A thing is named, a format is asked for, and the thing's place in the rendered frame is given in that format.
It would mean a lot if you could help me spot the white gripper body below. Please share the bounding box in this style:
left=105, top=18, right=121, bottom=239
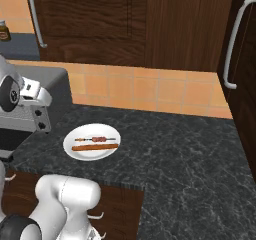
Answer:
left=19, top=85, right=54, bottom=107

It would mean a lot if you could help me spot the grey toaster oven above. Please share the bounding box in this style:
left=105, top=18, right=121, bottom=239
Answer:
left=0, top=64, right=73, bottom=162

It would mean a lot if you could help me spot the kebab skewer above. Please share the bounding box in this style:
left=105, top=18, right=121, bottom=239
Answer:
left=74, top=136, right=117, bottom=143

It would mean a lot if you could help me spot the brown baguette bread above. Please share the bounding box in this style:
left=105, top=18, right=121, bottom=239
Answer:
left=71, top=143, right=120, bottom=152

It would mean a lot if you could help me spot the tall dark wood cupboard door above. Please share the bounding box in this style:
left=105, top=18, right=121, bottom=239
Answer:
left=216, top=0, right=256, bottom=186

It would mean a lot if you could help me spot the dark grey shelf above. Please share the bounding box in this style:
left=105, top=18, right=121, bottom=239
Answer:
left=0, top=32, right=41, bottom=62

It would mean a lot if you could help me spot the white round plate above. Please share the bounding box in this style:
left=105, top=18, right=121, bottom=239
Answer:
left=62, top=123, right=122, bottom=162

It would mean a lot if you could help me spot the brown jar with label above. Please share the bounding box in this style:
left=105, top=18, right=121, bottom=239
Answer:
left=0, top=19, right=12, bottom=43

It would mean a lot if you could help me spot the dark wood cupboard side panel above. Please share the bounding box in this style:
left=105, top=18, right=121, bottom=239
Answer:
left=145, top=0, right=236, bottom=73

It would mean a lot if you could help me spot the silver cupboard door handle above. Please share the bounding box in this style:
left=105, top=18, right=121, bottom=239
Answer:
left=28, top=0, right=48, bottom=49

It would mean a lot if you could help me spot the long silver cupboard handle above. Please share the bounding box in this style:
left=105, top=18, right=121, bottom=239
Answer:
left=222, top=0, right=256, bottom=91

